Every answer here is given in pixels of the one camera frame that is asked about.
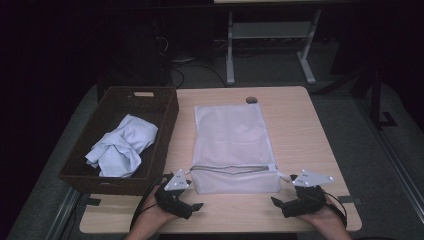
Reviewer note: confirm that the light blue cloth garment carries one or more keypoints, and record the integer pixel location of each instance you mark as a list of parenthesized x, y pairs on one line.
[(123, 146)]

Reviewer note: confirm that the person's right hand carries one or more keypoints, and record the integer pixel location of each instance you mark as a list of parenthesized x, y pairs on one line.
[(328, 216)]

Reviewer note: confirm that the metal floor rail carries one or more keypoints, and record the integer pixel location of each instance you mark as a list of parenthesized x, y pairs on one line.
[(61, 216), (393, 160)]

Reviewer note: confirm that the white metal desk frame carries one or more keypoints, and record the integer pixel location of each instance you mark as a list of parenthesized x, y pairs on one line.
[(270, 30)]

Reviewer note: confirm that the dark tape strip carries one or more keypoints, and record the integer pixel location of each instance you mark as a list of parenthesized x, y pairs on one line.
[(348, 200), (94, 201)]

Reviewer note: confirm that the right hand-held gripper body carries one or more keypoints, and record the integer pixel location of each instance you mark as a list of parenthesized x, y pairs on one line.
[(308, 196)]

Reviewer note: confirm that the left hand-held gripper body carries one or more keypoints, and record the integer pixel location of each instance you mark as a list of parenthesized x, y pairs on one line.
[(173, 196)]

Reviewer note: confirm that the person's left hand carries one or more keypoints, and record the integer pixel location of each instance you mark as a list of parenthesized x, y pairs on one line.
[(151, 213)]

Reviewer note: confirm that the white mesh laundry bag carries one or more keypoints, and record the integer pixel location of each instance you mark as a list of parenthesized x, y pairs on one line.
[(230, 136)]

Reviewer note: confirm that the dark brown woven basket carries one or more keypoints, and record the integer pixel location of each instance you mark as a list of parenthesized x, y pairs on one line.
[(130, 106)]

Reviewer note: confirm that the black metal stand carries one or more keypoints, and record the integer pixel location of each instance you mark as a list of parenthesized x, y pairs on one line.
[(376, 100)]

